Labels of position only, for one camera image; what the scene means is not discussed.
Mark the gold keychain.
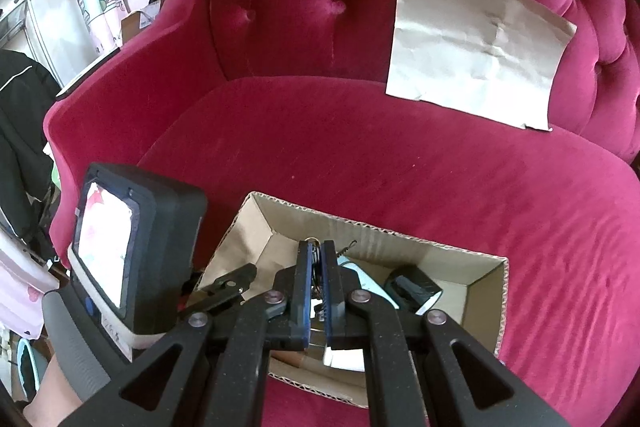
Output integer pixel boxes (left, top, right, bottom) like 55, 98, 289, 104
311, 239, 360, 329

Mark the cardboard box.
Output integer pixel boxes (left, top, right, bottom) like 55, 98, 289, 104
198, 190, 510, 410

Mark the white and blue tube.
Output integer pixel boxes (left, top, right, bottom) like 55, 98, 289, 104
337, 255, 399, 309

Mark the white plug adapter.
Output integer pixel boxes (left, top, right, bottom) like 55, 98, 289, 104
322, 347, 364, 373

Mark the person's left hand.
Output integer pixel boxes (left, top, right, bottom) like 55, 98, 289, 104
23, 355, 82, 427

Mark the black tape roll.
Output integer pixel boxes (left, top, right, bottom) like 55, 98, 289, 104
383, 265, 444, 315

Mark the black camera box with screen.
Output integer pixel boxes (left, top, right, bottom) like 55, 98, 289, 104
68, 162, 207, 355

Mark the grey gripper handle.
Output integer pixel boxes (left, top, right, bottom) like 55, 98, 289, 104
42, 286, 129, 401

